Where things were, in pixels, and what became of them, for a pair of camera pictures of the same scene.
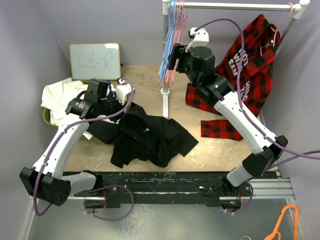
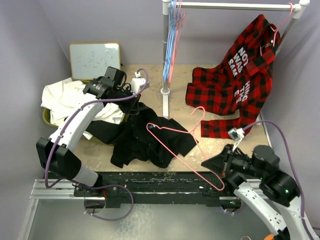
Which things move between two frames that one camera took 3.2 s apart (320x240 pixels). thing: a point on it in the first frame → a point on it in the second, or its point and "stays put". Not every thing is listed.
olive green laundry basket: x=46 y=116 → x=46 y=113
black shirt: x=137 y=136 stays put
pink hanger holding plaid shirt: x=276 y=30 stays put
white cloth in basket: x=56 y=98 stays put
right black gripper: x=178 y=52 → x=221 y=163
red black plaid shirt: x=247 y=65 stays put
